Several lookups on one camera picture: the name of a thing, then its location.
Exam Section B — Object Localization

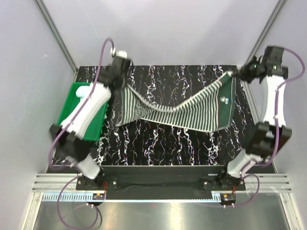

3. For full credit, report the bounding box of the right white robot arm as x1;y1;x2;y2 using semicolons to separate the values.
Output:
218;46;292;190

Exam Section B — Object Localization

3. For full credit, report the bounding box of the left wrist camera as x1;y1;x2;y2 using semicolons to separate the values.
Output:
110;47;128;59

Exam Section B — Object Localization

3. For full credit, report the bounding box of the left aluminium frame post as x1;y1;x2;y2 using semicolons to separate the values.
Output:
34;0;79;74

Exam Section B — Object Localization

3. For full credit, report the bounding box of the green plastic tray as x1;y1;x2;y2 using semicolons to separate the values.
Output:
57;82;108;142

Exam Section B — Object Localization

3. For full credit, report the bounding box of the right aluminium frame post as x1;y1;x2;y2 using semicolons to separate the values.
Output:
246;0;288;62

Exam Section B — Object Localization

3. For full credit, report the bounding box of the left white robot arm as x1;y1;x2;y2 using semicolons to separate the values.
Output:
49;52;131;190

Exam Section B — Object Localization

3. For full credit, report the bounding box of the white slotted cable duct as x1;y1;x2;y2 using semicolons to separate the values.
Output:
42;191;221;203

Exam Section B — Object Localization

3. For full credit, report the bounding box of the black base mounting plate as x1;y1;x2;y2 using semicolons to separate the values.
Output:
76;166;246;194

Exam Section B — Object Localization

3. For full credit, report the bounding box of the aluminium frame post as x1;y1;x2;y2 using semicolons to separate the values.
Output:
34;0;79;74
246;0;288;62

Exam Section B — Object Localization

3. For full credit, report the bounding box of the light blue towel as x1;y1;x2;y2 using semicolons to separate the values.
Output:
75;85;91;99

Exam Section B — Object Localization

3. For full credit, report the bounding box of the striped green white towel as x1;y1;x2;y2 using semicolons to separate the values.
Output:
117;71;236;132

